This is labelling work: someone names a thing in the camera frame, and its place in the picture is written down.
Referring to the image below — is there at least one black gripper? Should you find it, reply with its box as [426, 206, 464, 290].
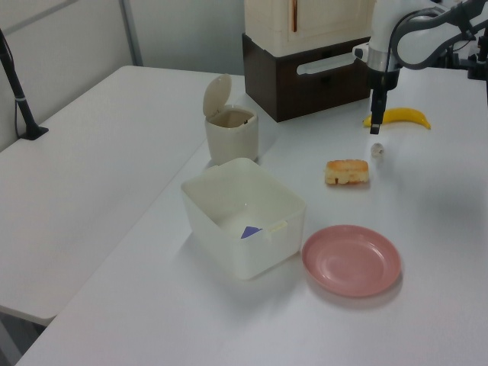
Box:
[368, 69, 400, 135]

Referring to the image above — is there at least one black camera stand pole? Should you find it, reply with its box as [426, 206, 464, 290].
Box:
[0, 28, 50, 141]

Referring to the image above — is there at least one toy bread slice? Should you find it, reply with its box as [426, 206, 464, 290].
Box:
[324, 159, 371, 187]

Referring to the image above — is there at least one pink plastic plate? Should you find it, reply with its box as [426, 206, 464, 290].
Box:
[301, 224, 403, 299]

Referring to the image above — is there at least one white plastic storage bin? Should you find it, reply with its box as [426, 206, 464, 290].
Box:
[180, 157, 307, 281]

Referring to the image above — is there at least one grey partition post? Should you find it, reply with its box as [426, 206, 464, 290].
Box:
[119, 0, 144, 67]

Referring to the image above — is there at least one black clamp mount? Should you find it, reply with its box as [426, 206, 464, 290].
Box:
[467, 32, 488, 81]

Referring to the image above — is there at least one purple card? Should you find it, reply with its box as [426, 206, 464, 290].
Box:
[239, 225, 264, 241]

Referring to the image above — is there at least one cream trash can with lid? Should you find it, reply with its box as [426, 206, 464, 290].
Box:
[202, 73, 262, 165]

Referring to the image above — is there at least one yellow toy banana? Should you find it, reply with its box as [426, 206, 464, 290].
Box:
[362, 108, 432, 130]

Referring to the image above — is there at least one cream cabinet box with handles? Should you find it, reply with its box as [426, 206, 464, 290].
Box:
[243, 0, 377, 58]

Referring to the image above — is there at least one dark brown drawer box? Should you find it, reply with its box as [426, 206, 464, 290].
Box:
[241, 32, 377, 124]

